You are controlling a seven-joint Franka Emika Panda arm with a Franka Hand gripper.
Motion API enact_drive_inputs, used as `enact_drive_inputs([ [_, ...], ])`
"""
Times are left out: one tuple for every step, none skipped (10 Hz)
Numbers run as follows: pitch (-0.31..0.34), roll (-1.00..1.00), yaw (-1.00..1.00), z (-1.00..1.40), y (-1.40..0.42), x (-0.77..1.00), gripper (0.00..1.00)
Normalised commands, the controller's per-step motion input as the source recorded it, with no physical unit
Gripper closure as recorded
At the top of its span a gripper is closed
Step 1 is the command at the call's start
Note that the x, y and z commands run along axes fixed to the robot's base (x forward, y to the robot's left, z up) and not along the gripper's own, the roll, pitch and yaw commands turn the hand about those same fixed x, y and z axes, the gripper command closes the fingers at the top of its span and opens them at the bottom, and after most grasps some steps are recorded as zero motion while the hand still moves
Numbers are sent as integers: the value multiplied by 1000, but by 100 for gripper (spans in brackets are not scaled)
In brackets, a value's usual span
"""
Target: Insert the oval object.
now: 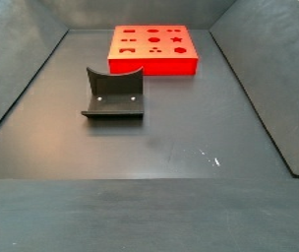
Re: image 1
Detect red shape sorter block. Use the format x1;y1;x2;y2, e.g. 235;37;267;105
108;25;197;76

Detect black curved holder bracket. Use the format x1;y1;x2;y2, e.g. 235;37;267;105
81;68;144;118

